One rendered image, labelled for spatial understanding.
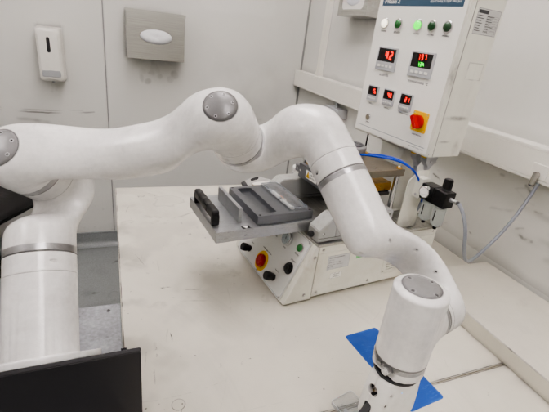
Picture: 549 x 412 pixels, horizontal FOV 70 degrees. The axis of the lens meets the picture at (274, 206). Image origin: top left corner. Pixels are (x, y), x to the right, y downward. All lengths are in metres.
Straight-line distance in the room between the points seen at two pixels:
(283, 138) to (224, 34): 1.89
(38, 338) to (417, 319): 0.59
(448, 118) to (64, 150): 0.93
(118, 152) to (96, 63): 1.76
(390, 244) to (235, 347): 0.47
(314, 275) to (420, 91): 0.58
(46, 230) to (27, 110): 1.83
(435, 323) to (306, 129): 0.37
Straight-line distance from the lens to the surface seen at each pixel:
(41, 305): 0.77
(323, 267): 1.09
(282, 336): 1.00
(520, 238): 1.47
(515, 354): 1.14
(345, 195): 0.65
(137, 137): 0.76
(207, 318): 1.03
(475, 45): 1.19
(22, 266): 0.79
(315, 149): 0.69
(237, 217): 1.00
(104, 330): 1.03
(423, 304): 0.61
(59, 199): 0.89
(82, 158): 0.79
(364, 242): 0.64
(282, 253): 1.13
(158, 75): 2.52
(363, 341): 1.05
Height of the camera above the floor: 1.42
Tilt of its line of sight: 24 degrees down
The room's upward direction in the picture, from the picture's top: 7 degrees clockwise
